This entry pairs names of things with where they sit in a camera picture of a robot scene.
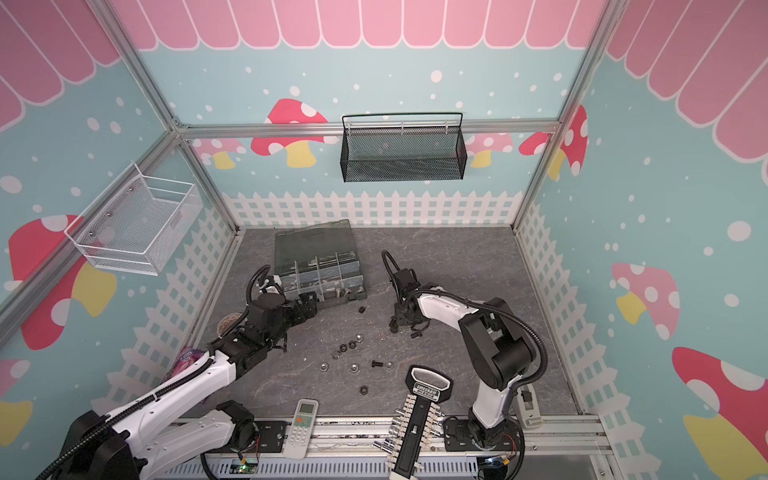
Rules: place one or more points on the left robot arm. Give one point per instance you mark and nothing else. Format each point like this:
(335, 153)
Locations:
(141, 440)

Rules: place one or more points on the black mesh wall basket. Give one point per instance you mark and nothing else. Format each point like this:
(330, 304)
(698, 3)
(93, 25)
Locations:
(403, 147)

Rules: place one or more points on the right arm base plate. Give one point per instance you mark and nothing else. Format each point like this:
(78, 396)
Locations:
(468, 434)

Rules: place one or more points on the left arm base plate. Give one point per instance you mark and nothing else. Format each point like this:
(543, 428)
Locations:
(270, 437)

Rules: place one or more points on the black nut pair left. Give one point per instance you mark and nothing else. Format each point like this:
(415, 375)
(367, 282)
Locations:
(348, 346)

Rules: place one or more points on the purple snack packet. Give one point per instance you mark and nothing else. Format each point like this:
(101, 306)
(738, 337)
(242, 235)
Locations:
(186, 358)

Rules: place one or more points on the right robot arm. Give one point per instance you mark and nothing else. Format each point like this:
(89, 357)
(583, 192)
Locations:
(505, 352)

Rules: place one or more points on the black socket wrench rack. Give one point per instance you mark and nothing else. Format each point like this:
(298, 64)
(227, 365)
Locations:
(417, 422)

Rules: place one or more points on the grey plastic organizer box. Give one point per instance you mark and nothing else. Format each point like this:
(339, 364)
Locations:
(321, 261)

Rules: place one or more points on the white remote control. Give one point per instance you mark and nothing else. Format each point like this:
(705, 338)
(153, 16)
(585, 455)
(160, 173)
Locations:
(301, 428)

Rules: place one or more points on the white wire wall basket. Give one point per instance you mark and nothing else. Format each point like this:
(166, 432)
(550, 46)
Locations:
(136, 226)

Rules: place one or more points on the brown tape roll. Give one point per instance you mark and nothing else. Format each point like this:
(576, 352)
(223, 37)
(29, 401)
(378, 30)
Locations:
(226, 323)

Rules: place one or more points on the grey stapler device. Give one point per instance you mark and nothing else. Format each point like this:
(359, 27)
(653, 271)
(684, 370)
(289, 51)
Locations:
(526, 407)

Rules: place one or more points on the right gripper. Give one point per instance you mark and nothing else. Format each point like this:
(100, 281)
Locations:
(402, 315)

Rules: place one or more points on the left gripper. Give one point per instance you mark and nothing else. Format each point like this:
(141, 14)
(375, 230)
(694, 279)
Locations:
(311, 307)

